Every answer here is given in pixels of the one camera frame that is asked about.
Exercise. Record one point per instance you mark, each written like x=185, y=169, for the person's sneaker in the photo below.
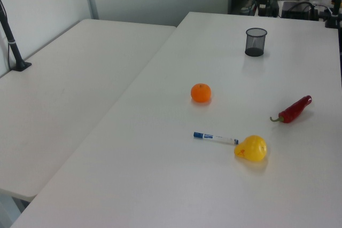
x=247, y=6

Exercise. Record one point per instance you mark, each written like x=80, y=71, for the red chili pepper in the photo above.
x=292, y=110

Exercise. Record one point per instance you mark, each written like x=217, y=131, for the orange mandarin fruit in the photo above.
x=200, y=93

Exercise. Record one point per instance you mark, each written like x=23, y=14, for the blue and white marker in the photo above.
x=213, y=137

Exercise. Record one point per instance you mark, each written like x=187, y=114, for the yellow toy pear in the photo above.
x=252, y=149

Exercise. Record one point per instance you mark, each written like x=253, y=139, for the black clamp camera stand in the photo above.
x=334, y=11

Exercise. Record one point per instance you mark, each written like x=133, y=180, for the black electronics box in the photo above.
x=295, y=10

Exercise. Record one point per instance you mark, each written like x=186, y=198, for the black equipment base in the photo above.
x=272, y=9

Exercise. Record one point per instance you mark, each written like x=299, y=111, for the black mesh pen cup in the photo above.
x=255, y=43

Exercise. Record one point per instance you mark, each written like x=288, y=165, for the black camera stand pole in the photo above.
x=12, y=43

